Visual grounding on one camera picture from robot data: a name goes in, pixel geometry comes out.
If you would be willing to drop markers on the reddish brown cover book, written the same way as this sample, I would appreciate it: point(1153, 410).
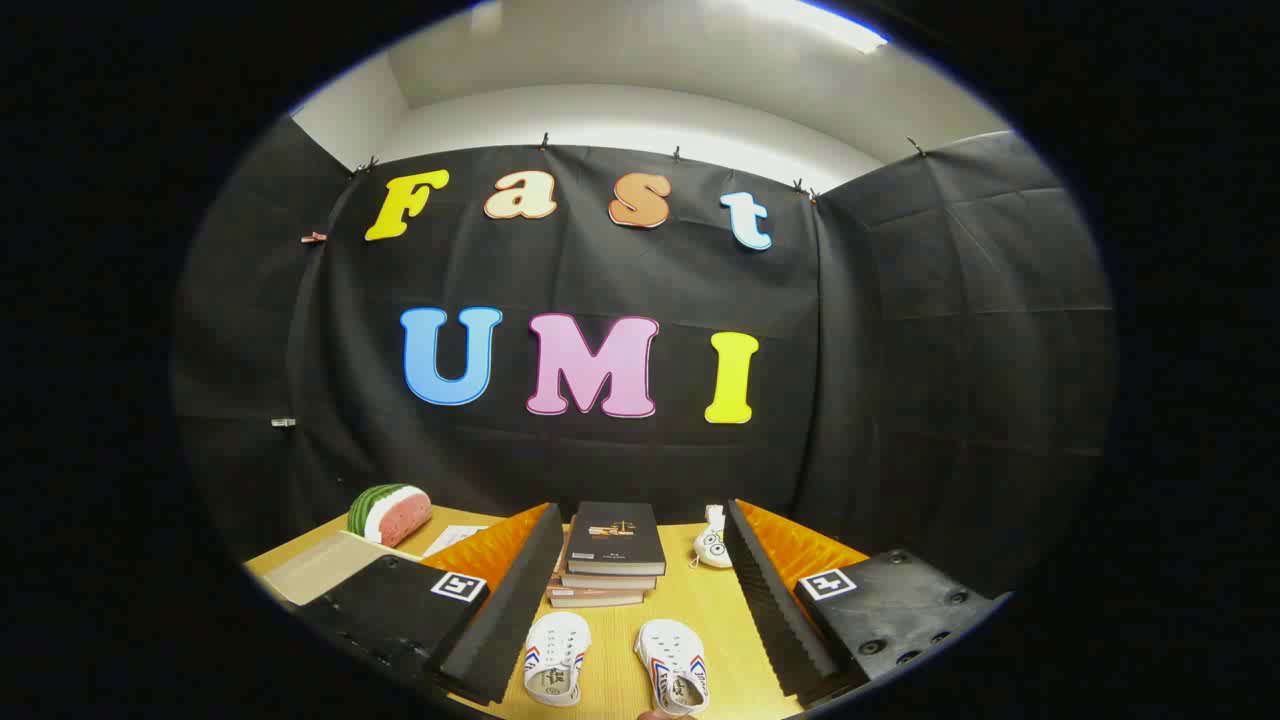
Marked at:
point(595, 599)

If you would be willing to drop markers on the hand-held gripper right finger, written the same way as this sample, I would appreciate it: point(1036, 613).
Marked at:
point(775, 610)

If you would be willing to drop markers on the white canvas shoe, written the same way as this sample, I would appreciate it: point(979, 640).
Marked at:
point(555, 655)
point(672, 660)

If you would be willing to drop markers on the black cover book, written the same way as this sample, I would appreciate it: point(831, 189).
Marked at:
point(615, 535)

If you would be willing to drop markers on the watermelon slice toy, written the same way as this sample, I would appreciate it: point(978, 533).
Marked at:
point(395, 512)

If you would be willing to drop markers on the white portrait cover book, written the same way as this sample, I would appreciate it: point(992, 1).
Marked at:
point(455, 540)

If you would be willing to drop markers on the beige fabric storage box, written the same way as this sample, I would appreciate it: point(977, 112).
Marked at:
point(320, 568)

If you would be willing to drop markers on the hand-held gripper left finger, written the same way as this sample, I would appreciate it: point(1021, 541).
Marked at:
point(510, 620)

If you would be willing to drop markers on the white plush toy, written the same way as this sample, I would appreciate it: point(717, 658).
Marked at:
point(712, 545)

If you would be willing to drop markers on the dark brown cover book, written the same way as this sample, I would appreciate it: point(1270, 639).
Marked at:
point(605, 581)

